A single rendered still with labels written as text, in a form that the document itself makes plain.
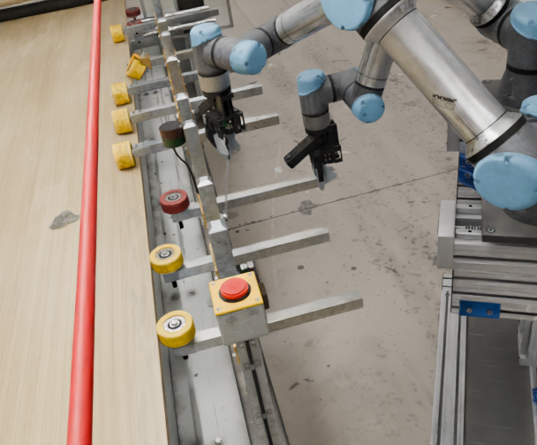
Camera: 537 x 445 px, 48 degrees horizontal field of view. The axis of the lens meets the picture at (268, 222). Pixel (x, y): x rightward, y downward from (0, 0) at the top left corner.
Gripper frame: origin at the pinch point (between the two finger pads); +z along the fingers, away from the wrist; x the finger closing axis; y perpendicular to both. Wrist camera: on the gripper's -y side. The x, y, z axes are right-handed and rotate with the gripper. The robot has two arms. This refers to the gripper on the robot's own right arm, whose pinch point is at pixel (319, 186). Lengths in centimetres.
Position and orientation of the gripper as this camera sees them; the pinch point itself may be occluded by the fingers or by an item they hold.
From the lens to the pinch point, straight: 178.0
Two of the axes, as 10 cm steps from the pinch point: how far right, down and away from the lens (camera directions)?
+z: 1.8, 7.9, 5.9
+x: -2.2, -5.5, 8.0
